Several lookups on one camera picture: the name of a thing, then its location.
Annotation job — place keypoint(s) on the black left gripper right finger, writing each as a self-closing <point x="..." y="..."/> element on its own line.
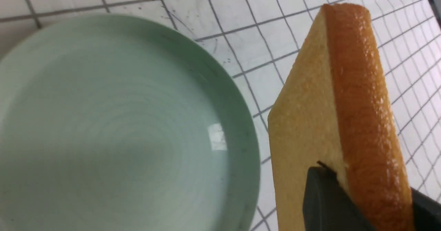
<point x="426" y="211"/>

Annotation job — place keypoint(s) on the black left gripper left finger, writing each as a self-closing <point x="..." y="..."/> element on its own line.
<point x="326" y="206"/>

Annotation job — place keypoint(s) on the toast slice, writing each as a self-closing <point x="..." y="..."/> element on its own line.
<point x="335" y="108"/>

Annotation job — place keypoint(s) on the white checkered tablecloth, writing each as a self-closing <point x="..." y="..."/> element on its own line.
<point x="257" y="41"/>

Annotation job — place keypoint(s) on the pale green plate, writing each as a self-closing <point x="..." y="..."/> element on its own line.
<point x="118" y="123"/>

